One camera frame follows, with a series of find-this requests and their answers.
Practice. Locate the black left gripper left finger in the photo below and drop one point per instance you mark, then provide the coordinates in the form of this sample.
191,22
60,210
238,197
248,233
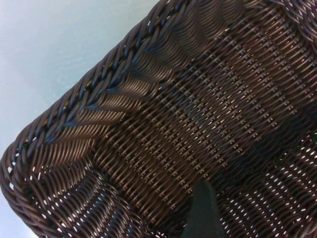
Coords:
196,213

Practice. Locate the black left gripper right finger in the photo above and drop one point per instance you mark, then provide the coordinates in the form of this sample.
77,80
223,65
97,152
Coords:
212,223

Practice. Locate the dark brown wicker basket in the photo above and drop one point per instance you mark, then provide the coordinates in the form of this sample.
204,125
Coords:
173,111

